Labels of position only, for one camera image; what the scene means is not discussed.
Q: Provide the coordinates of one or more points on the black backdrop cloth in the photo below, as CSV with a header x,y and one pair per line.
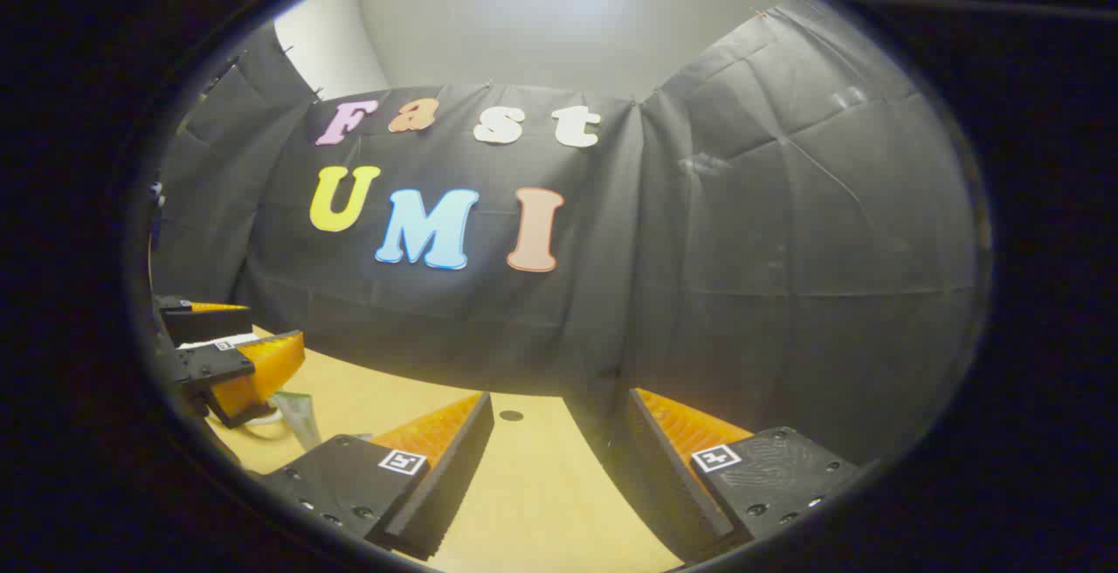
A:
x,y
742,250

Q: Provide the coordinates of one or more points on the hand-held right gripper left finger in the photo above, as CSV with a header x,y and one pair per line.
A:
x,y
445,477

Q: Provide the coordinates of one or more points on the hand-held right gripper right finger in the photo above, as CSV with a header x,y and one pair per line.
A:
x,y
668,477

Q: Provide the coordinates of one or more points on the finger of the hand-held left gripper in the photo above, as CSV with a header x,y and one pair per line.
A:
x,y
210,324
262,368

